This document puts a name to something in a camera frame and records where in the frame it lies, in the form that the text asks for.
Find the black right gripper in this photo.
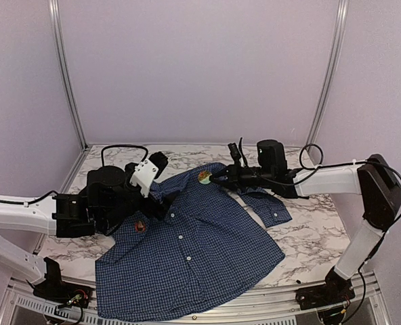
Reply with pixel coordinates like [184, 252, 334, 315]
[209, 160, 274, 192]

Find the blue checked button shirt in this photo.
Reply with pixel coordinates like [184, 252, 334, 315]
[95, 162, 291, 316]

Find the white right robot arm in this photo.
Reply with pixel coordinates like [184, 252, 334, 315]
[209, 139, 401, 303]

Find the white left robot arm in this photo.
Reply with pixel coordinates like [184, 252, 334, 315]
[0, 152, 168, 301]

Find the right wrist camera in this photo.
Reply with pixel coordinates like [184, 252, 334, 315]
[228, 137, 248, 167]

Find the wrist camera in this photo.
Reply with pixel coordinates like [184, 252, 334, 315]
[129, 159, 159, 198]
[228, 137, 248, 167]

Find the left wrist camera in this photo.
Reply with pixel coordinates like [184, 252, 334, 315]
[129, 159, 159, 198]

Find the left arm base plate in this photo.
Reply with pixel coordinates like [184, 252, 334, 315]
[33, 257, 93, 308]

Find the aluminium front rail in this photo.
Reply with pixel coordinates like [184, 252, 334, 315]
[0, 272, 392, 324]

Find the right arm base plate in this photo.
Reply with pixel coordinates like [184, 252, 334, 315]
[295, 268, 356, 310]

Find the left aluminium frame post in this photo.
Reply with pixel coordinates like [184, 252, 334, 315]
[49, 0, 88, 151]

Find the aluminium frame post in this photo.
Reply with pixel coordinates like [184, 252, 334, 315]
[306, 0, 350, 144]
[49, 0, 88, 151]

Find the right aluminium frame post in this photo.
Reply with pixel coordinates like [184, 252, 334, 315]
[306, 0, 350, 144]

